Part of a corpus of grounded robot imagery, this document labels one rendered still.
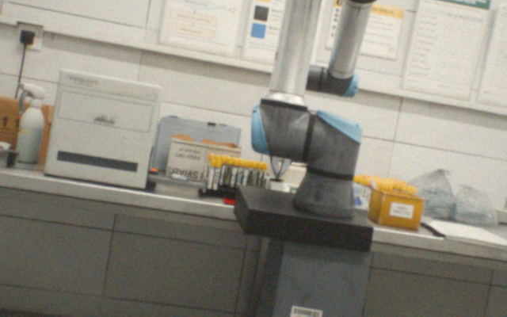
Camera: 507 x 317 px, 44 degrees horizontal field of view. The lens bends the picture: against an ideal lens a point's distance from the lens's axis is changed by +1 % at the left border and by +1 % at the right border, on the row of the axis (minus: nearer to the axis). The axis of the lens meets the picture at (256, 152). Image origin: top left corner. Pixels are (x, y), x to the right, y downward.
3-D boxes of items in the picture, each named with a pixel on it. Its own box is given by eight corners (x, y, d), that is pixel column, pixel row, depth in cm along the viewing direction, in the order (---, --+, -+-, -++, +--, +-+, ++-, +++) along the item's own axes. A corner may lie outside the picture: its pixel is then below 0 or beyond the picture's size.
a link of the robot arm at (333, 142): (357, 177, 142) (369, 119, 140) (299, 166, 143) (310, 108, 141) (353, 170, 154) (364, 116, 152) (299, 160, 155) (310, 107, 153)
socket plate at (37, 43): (15, 46, 227) (19, 22, 226) (16, 46, 228) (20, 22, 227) (40, 51, 228) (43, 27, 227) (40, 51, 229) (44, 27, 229)
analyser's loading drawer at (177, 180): (133, 181, 175) (136, 163, 175) (135, 178, 181) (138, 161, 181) (205, 192, 178) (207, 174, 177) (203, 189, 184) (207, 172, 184)
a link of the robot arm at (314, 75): (322, 63, 170) (321, 67, 181) (282, 56, 171) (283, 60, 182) (317, 92, 171) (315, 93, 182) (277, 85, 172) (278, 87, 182)
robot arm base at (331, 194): (364, 220, 144) (372, 179, 143) (303, 213, 140) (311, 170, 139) (340, 205, 159) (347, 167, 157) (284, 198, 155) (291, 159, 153)
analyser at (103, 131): (42, 175, 170) (59, 67, 169) (61, 166, 198) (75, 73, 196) (154, 192, 175) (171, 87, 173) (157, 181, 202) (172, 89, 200)
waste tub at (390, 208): (377, 224, 188) (383, 192, 187) (365, 217, 201) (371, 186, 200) (420, 231, 189) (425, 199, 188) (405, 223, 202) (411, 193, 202)
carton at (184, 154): (163, 181, 204) (170, 135, 203) (165, 172, 232) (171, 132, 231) (236, 192, 207) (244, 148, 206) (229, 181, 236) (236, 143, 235)
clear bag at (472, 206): (445, 219, 237) (451, 183, 236) (440, 213, 253) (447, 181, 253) (501, 229, 233) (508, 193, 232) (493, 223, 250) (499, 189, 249)
